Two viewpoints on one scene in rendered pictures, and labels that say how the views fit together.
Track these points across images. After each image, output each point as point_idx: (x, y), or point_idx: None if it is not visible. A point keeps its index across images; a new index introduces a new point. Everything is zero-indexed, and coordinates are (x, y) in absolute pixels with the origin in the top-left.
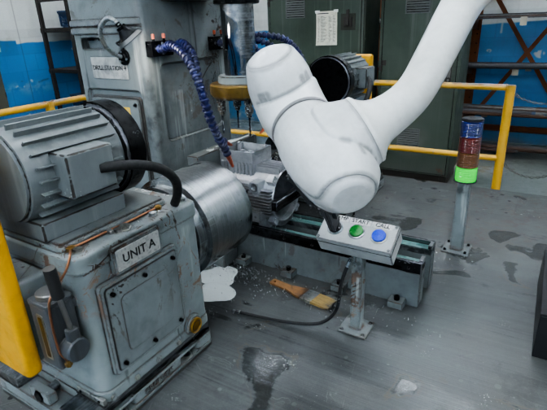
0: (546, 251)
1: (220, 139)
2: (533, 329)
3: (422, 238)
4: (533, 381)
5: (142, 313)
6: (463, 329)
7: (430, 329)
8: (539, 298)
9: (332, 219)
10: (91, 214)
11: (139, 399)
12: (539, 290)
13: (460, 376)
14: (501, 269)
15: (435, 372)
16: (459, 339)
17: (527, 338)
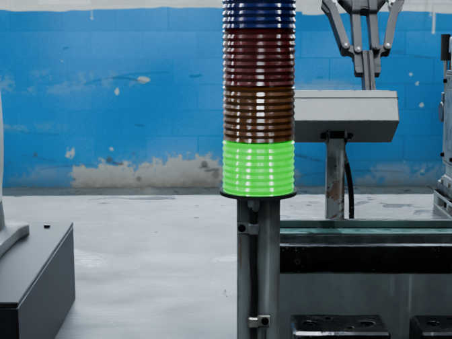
0: (15, 298)
1: None
2: (62, 324)
3: (300, 244)
4: (79, 282)
5: (450, 120)
6: (177, 305)
7: (228, 297)
8: (54, 284)
9: (361, 77)
10: None
11: (446, 210)
12: (45, 311)
13: (169, 272)
14: None
15: (199, 270)
16: (180, 296)
17: (77, 313)
